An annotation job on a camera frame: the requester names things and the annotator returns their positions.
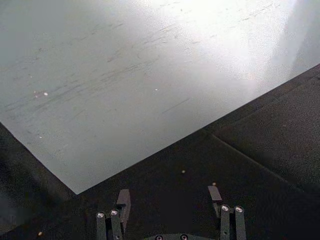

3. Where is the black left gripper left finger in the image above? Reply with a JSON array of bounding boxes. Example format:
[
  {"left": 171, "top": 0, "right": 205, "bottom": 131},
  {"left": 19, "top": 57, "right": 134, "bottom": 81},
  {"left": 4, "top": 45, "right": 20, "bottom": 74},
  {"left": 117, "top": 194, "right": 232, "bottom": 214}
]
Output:
[{"left": 96, "top": 188, "right": 132, "bottom": 240}]

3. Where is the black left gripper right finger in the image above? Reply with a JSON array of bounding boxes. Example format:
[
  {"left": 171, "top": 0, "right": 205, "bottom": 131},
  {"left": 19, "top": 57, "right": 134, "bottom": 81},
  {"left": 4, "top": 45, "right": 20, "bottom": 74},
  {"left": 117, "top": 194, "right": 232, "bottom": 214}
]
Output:
[{"left": 207, "top": 185, "right": 247, "bottom": 240}]

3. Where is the black table cloth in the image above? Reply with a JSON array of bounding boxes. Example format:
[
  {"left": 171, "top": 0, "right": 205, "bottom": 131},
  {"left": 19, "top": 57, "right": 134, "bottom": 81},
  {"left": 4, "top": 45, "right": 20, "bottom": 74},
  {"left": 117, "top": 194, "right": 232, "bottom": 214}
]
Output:
[{"left": 0, "top": 63, "right": 320, "bottom": 240}]

